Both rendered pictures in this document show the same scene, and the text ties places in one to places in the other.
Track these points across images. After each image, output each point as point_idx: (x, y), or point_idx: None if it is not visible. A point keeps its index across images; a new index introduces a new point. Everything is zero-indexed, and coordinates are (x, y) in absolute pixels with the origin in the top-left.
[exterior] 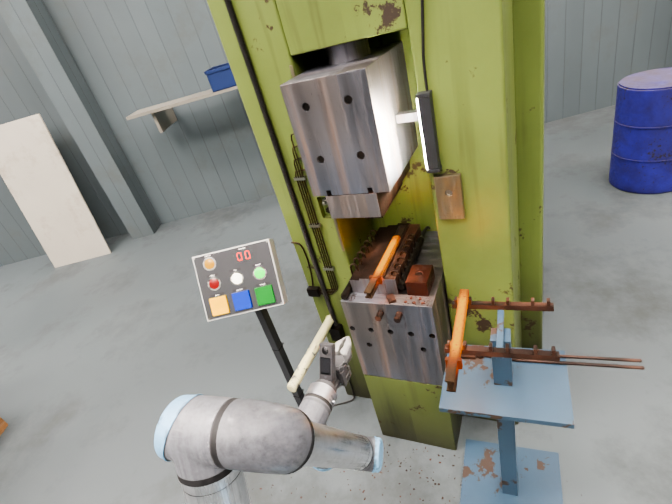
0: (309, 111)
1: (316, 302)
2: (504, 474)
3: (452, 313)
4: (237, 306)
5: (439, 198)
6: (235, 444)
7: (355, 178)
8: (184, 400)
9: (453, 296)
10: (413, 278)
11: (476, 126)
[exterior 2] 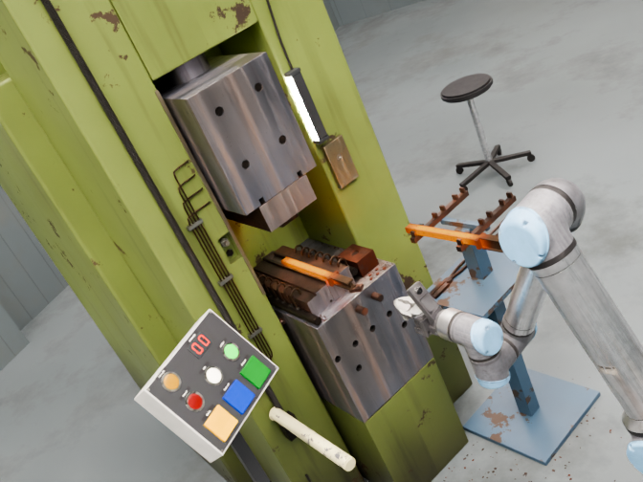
0: (224, 115)
1: None
2: (523, 387)
3: None
4: (240, 406)
5: (334, 166)
6: (571, 186)
7: (283, 167)
8: (515, 210)
9: None
10: (357, 256)
11: (335, 86)
